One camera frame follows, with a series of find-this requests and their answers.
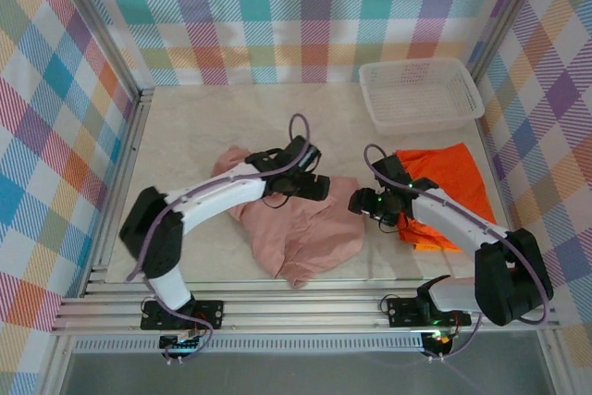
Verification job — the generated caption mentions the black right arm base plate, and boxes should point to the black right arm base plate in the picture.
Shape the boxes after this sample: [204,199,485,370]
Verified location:
[385,295,473,327]

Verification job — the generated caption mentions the aluminium corner post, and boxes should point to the aluminium corner post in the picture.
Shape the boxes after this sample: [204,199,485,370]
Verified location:
[43,0,156,100]
[466,0,556,77]

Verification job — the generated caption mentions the slotted grey cable duct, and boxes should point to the slotted grey cable duct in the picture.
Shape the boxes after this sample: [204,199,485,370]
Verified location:
[71,337,426,353]

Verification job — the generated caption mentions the aluminium side frame rail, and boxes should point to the aluminium side frame rail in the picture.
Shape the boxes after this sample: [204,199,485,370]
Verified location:
[80,87,156,297]
[475,117,536,294]

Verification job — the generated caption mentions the long aluminium base frame rail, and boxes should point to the long aluminium base frame rail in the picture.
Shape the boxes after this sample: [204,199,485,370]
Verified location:
[49,277,561,337]

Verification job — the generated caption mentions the white perforated plastic basket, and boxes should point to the white perforated plastic basket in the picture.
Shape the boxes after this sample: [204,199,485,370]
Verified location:
[358,56,486,136]

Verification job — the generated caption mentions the pink shorts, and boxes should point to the pink shorts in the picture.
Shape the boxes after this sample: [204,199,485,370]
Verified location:
[210,144,366,290]

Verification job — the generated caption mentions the short aluminium frame leg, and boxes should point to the short aluminium frame leg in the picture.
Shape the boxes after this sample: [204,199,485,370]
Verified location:
[538,329,577,395]
[39,337,78,395]

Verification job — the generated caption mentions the red-orange shorts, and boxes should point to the red-orange shorts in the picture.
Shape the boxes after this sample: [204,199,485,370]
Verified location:
[395,142,499,253]

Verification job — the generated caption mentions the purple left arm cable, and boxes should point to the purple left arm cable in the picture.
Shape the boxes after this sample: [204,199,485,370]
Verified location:
[127,113,312,362]

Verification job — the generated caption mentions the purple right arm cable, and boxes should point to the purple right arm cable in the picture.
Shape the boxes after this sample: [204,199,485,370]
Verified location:
[363,143,554,362]

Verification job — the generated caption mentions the light orange shorts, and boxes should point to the light orange shorts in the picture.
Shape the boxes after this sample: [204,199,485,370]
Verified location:
[411,240,463,253]

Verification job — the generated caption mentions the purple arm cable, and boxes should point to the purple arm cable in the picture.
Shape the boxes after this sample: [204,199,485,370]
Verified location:
[363,143,554,362]
[127,113,312,362]

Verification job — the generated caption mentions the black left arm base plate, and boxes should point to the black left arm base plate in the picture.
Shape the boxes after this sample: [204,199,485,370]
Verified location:
[140,299,227,332]

